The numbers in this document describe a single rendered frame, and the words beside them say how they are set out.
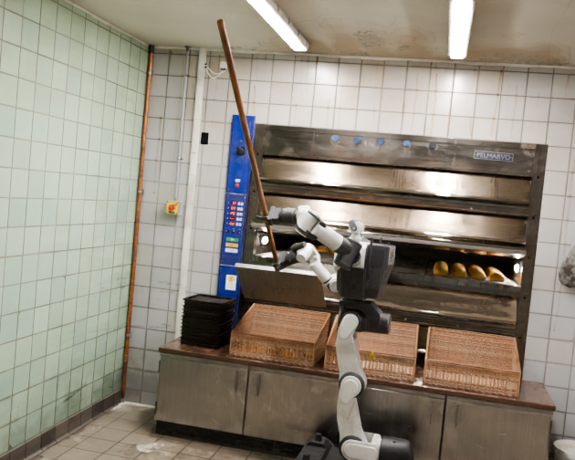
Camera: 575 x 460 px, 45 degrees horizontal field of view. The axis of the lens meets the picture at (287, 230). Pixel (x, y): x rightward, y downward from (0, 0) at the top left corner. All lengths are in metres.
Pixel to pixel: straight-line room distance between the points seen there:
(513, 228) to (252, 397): 1.99
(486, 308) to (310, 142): 1.61
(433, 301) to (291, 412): 1.19
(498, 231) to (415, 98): 1.03
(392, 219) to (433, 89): 0.89
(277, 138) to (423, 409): 2.04
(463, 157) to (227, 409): 2.22
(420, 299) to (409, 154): 0.97
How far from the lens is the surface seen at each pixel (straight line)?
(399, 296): 4.76
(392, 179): 4.72
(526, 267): 4.75
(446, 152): 4.74
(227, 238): 4.91
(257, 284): 4.45
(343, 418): 3.98
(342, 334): 3.84
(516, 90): 4.79
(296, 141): 4.85
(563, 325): 4.83
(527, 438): 4.39
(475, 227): 4.71
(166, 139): 5.11
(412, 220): 4.71
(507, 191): 4.72
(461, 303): 4.75
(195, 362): 4.54
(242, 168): 4.88
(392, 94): 4.78
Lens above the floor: 1.64
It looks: 3 degrees down
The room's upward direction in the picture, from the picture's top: 5 degrees clockwise
